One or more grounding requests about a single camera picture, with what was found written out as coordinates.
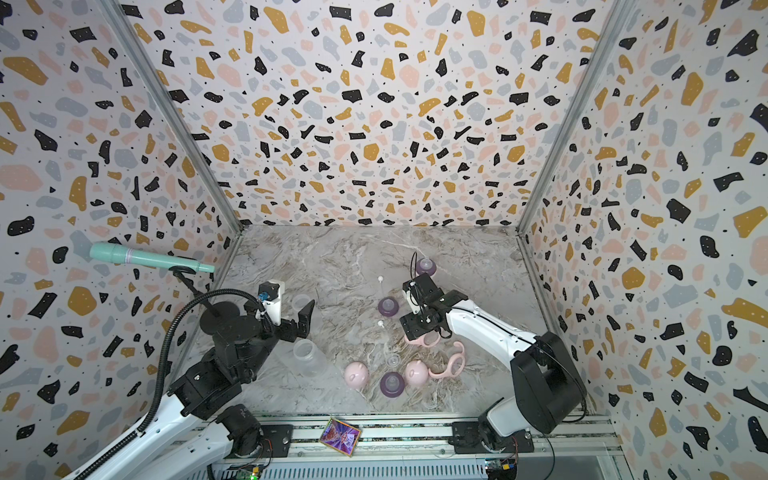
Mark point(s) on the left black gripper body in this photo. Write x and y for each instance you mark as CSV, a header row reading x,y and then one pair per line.
x,y
272,334

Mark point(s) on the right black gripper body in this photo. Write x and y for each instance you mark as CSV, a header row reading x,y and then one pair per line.
x,y
419,324

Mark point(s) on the small clear baby bottle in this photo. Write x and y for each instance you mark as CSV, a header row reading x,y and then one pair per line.
x,y
307,359

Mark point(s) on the purple bottle collar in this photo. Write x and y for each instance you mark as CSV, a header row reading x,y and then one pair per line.
x,y
426,265
392,384
388,306

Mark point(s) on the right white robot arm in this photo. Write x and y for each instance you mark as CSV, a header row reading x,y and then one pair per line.
x,y
546,384

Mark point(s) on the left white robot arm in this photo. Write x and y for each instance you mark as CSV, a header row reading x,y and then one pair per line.
x,y
197,422

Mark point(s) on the clear silicone nipple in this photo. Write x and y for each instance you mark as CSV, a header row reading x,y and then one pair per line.
x,y
393,361

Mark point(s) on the pink bottle cap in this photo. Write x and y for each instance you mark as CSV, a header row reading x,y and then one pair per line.
x,y
416,373
356,375

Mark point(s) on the black microphone stand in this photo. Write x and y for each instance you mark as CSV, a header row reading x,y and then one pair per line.
x,y
207,300

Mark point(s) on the colourful holographic card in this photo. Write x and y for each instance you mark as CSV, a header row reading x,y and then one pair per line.
x,y
340,437

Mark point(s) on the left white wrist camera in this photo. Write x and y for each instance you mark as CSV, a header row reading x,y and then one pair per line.
x,y
270,294

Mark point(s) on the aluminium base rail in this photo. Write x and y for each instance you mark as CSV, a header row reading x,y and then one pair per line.
x,y
395,446

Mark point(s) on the left corner aluminium post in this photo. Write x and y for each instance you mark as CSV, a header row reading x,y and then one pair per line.
x,y
118,22

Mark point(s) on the corner aluminium post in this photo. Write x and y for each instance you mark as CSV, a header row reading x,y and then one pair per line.
x,y
118,22
616,20

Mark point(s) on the right corner aluminium post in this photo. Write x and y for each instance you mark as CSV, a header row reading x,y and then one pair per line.
x,y
616,20

